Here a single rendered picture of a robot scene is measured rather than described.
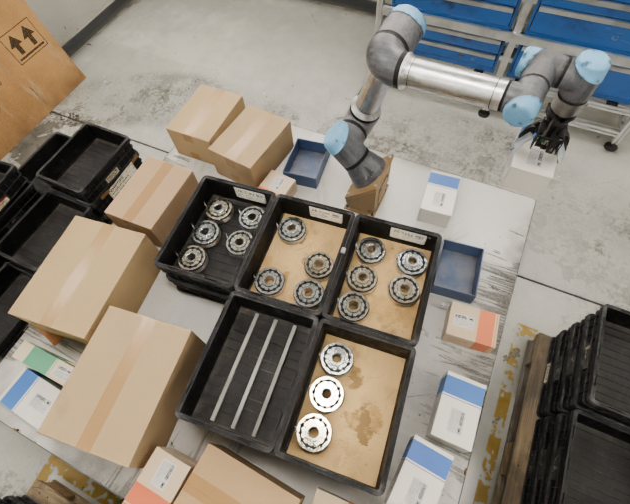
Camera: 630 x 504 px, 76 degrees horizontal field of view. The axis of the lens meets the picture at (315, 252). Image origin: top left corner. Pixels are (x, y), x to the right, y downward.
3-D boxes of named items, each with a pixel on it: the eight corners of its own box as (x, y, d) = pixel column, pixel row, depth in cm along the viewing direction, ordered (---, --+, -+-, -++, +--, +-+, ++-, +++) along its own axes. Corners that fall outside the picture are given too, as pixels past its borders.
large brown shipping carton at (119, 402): (136, 324, 150) (109, 305, 132) (209, 347, 144) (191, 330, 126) (76, 437, 132) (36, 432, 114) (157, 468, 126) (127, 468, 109)
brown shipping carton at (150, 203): (162, 180, 182) (147, 155, 168) (204, 194, 177) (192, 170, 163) (123, 233, 169) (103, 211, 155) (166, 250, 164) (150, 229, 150)
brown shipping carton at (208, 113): (211, 110, 201) (201, 83, 187) (249, 121, 196) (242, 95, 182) (178, 153, 189) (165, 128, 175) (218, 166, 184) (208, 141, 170)
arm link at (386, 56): (349, 55, 107) (542, 103, 90) (368, 28, 110) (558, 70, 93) (353, 89, 117) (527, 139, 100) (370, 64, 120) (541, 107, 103)
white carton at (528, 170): (513, 141, 137) (524, 121, 129) (550, 151, 134) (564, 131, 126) (500, 184, 129) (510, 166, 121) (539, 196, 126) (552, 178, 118)
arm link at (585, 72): (580, 42, 97) (618, 52, 94) (558, 81, 106) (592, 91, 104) (572, 61, 94) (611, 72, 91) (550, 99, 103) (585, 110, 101)
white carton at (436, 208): (427, 183, 173) (431, 169, 165) (455, 190, 171) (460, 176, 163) (416, 220, 164) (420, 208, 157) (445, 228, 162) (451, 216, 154)
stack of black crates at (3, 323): (36, 279, 224) (6, 260, 204) (77, 299, 217) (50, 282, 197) (-18, 344, 208) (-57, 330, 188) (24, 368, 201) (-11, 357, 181)
